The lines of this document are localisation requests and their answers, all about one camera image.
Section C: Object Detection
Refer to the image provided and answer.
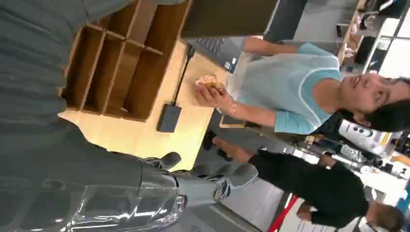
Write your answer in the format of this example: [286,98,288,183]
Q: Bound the person's hand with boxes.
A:
[194,82,238,112]

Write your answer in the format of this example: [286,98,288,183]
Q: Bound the seated person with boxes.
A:
[194,35,410,136]

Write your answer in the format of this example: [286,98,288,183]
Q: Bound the black power cable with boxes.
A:
[172,44,196,106]

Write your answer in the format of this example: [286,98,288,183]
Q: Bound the black power adapter brick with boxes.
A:
[156,103,183,133]

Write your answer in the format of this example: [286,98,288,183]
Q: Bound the standing person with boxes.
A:
[212,136,406,232]

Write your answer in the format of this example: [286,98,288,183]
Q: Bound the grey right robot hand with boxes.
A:
[0,116,259,232]

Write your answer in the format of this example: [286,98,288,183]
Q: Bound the white robot machine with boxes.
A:
[337,119,402,158]

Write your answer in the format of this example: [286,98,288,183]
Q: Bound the wooden compartment card box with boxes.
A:
[60,0,193,123]

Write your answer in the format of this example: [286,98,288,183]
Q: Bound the red floor strip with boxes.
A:
[267,195,299,232]

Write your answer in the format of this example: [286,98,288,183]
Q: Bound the dark laptop computer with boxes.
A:
[180,0,278,73]

